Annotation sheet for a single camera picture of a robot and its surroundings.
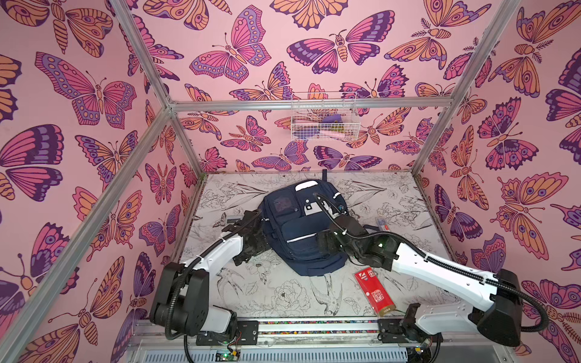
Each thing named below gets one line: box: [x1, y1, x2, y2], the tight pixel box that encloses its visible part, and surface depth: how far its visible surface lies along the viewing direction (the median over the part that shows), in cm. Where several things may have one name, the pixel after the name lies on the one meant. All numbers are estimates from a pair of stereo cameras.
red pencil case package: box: [354, 266, 397, 317], surface depth 83 cm
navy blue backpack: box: [259, 178, 348, 277], surface depth 96 cm
